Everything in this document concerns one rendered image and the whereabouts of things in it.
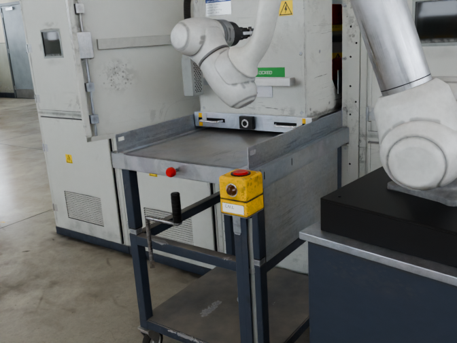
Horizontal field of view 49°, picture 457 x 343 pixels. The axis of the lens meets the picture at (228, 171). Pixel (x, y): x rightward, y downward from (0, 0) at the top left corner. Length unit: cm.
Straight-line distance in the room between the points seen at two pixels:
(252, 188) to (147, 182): 156
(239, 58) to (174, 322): 109
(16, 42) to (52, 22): 962
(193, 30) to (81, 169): 188
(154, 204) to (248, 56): 154
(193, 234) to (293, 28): 125
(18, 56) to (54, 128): 954
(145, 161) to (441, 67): 106
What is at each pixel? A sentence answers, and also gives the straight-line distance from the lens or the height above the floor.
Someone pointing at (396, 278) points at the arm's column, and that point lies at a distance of 117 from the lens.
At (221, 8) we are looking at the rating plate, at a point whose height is 132.
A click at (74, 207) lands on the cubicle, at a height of 23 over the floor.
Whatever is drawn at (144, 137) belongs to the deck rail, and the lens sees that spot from 189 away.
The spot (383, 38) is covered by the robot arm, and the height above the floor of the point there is 121.
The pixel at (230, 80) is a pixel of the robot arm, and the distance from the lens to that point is 135.
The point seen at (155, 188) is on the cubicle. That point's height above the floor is 46.
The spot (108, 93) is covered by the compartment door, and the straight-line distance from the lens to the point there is 213.
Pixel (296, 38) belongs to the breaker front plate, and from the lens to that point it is 182.
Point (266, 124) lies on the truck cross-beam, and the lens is 190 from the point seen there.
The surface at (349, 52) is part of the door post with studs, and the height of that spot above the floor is 114.
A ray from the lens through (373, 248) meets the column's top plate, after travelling 118.
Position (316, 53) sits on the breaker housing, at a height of 114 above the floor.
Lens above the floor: 124
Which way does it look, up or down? 16 degrees down
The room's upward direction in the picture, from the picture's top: 3 degrees counter-clockwise
